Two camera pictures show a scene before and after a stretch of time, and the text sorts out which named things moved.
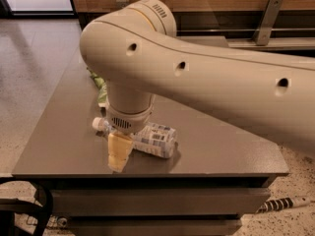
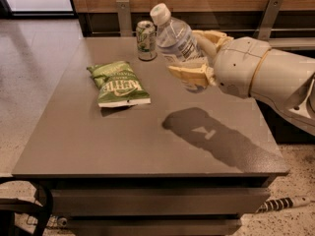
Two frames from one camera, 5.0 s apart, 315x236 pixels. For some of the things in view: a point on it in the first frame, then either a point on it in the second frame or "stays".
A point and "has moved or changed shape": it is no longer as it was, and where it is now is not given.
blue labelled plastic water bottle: x=155 y=140 has moved or changed shape
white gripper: x=127 y=122 to x=237 y=68
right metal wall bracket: x=262 y=33 stays
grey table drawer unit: x=157 y=206 stays
